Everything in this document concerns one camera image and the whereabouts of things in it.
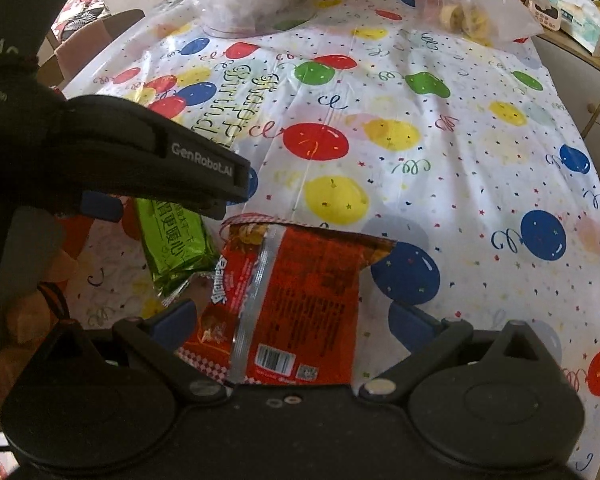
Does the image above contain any brown chair far left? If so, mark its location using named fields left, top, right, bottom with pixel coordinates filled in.
left=36, top=9, right=145, bottom=88

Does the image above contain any red snack bag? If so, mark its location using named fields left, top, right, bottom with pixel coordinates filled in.
left=178, top=223, right=394, bottom=386

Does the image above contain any balloon birthday tablecloth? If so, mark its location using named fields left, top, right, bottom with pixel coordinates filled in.
left=67, top=0, right=600, bottom=479

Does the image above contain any white tissue pack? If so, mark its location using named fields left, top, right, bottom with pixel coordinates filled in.
left=557, top=0, right=600, bottom=58

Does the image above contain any plastic bag with cookies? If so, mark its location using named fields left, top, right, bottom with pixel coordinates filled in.
left=412, top=0, right=544, bottom=47

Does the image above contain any white wooden sideboard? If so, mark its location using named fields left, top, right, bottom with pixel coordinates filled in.
left=533, top=39, right=600, bottom=176

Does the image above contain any green snack packet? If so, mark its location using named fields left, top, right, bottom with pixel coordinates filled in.
left=135, top=198, right=219, bottom=304

